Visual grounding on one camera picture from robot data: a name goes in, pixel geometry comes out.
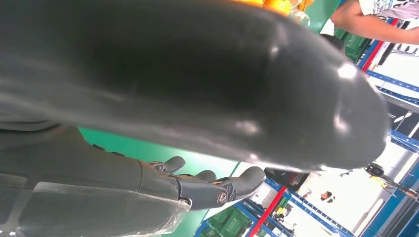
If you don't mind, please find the black zip case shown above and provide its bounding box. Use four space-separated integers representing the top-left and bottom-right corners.
264 167 310 192

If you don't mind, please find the person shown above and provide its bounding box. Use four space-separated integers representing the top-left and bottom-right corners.
331 0 419 46

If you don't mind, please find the blue metal shelf rack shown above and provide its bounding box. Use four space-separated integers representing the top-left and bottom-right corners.
193 18 419 237

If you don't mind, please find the red metal post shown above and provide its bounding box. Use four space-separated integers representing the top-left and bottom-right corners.
249 18 401 237

